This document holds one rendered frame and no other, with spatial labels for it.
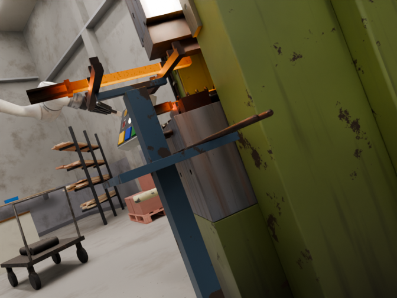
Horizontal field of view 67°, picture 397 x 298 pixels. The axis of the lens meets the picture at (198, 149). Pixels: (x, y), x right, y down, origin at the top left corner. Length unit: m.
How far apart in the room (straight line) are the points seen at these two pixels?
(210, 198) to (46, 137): 10.35
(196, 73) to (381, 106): 0.92
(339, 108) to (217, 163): 0.49
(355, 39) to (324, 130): 0.34
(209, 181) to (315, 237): 0.43
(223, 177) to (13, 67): 11.16
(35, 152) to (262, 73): 10.38
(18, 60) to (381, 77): 11.68
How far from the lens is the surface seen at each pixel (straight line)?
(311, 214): 1.07
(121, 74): 0.88
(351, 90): 1.21
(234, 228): 1.23
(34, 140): 11.22
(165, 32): 1.46
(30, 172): 10.92
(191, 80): 1.67
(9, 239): 6.27
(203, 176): 1.18
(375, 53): 1.20
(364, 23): 1.21
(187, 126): 1.18
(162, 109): 1.40
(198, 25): 1.20
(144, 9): 1.43
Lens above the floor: 0.75
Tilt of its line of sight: level
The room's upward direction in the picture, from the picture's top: 21 degrees counter-clockwise
